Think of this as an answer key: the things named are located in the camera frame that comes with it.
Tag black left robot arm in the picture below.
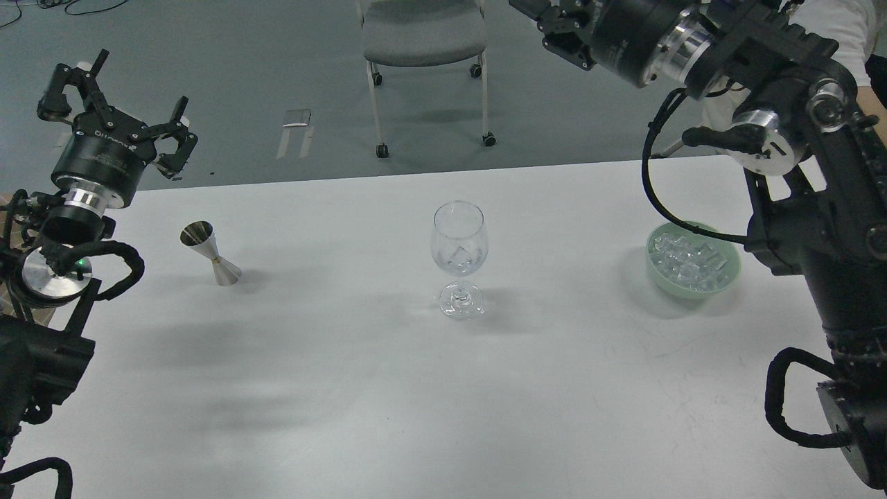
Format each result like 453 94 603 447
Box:
1 50 197 459

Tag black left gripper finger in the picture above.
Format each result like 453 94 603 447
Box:
146 96 197 180
36 49 115 129

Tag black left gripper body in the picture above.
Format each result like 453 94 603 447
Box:
51 114 157 209

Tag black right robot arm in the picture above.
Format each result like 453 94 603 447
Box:
512 1 886 490

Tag steel double jigger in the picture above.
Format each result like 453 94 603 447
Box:
179 221 242 286

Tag black floor cables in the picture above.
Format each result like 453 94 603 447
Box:
0 0 132 30

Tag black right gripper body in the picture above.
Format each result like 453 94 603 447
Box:
586 1 701 88

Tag green bowl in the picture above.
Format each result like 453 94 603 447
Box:
645 223 741 300

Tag person in white shirt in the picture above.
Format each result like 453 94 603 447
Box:
789 1 886 87

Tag grey office chair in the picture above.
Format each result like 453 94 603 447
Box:
355 1 498 159

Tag clear ice cubes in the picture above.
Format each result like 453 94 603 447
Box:
647 231 734 293

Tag clear wine glass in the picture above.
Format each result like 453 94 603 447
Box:
430 201 490 320

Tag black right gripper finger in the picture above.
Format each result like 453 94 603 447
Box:
541 18 596 71
509 1 595 21

